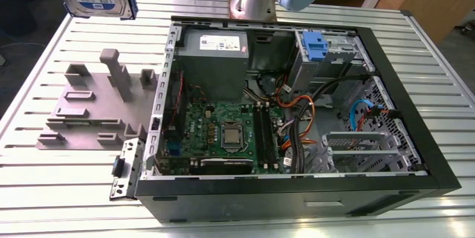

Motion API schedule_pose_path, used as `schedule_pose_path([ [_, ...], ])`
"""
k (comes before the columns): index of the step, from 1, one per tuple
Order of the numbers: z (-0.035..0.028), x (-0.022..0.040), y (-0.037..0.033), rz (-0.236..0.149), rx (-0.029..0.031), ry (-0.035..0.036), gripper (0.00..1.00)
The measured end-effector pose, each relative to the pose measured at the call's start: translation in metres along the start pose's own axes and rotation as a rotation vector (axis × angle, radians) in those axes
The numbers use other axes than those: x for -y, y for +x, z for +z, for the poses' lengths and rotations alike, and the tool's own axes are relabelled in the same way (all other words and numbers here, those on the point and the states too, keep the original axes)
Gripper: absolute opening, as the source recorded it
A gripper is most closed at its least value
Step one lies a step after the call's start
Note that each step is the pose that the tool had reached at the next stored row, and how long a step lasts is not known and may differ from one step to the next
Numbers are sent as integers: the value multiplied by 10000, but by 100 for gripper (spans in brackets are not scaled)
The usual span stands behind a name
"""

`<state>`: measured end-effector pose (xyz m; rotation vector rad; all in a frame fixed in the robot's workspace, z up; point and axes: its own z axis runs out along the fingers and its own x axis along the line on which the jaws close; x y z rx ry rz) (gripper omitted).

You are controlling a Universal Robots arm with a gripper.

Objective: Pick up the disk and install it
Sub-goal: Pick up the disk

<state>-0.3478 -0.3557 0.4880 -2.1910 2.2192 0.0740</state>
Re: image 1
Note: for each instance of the silver disk bay cage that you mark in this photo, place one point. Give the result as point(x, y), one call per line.
point(363, 152)

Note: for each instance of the grey power supply unit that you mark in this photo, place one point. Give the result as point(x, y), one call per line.
point(211, 76)

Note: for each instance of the black graphics card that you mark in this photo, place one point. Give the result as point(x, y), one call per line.
point(223, 167)

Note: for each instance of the black table corner cap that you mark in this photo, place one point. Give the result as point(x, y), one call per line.
point(406, 12)

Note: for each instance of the silver CPU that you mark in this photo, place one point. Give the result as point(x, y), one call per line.
point(234, 135)

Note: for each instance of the green RAM stick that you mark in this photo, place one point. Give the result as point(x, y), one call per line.
point(79, 123)

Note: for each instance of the grey optical drive bay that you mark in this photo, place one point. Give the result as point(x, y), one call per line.
point(315, 74)

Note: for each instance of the black PC case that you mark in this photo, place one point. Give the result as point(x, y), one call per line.
point(259, 199)

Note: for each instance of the grey parts rack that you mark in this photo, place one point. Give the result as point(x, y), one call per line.
point(104, 110)

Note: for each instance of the CPU socket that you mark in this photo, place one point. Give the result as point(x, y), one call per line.
point(234, 149)

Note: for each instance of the black RAM slot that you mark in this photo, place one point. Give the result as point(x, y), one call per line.
point(262, 138)

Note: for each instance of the green motherboard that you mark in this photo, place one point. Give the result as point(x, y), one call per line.
point(200, 115)

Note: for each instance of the silver slot bracket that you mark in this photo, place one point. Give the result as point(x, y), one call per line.
point(129, 149)

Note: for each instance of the blue plastic drive latch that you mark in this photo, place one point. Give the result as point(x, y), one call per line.
point(315, 46)

